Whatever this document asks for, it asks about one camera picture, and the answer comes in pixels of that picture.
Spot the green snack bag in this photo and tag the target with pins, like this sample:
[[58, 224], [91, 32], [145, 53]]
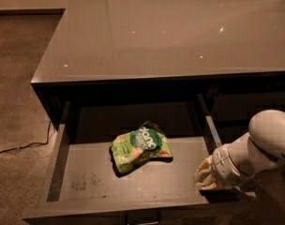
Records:
[[131, 150]]

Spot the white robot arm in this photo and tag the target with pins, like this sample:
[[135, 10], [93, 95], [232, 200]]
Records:
[[263, 146]]

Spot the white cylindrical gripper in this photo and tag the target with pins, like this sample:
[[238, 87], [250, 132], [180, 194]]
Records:
[[221, 167]]

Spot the dark grey drawer cabinet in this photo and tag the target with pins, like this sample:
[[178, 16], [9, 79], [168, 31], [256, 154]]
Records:
[[126, 52]]

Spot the dark wall baseboard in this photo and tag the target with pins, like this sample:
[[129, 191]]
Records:
[[31, 11]]

